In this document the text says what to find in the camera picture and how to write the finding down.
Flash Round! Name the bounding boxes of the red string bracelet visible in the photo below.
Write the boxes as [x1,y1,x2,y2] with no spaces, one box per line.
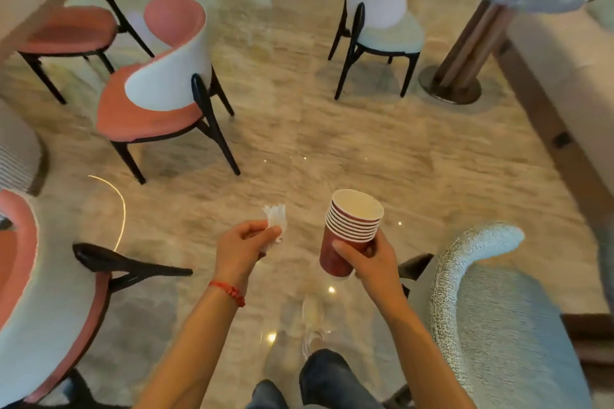
[208,280,247,308]

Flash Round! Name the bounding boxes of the person's white shoe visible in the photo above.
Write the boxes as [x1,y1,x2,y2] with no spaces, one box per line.
[301,295,333,360]

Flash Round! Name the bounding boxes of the pink and white chair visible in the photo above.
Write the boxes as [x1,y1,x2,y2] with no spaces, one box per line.
[0,189,194,409]
[95,0,241,185]
[9,0,155,105]

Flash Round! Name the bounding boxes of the person's right forearm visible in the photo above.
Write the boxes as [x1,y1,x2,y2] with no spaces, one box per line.
[377,296,476,409]

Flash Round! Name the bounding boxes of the beige rectangular table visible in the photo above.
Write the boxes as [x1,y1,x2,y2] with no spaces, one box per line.
[0,0,96,64]

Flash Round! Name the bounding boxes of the person's blue jeans legs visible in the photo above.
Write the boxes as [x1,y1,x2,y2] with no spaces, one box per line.
[246,348,385,409]

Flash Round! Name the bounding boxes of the white ribbed chair back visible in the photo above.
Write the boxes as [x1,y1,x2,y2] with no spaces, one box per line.
[0,97,50,197]

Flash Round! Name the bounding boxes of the person's right hand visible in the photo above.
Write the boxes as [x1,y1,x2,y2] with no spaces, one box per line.
[331,229,409,314]

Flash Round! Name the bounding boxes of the person's left hand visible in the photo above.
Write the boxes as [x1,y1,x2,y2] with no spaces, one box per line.
[213,220,283,297]

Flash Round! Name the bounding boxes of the pale blue and white chair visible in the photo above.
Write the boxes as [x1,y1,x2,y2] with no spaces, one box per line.
[327,0,427,102]

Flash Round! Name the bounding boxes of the grey boucle chair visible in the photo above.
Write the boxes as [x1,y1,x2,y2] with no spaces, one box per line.
[396,221,594,409]

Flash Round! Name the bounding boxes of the round table with wooden pedestal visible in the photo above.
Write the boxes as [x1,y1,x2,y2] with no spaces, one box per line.
[417,0,614,105]

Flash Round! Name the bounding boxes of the white tissue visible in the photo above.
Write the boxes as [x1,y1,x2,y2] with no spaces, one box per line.
[261,204,288,257]

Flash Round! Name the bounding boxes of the person's left forearm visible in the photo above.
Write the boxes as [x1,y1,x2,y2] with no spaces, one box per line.
[133,279,246,409]

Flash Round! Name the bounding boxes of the beige upholstered bench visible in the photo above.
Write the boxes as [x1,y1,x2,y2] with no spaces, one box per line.
[493,0,614,237]

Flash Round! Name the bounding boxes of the stack of red paper cups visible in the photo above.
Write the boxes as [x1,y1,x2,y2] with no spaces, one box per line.
[319,189,386,279]

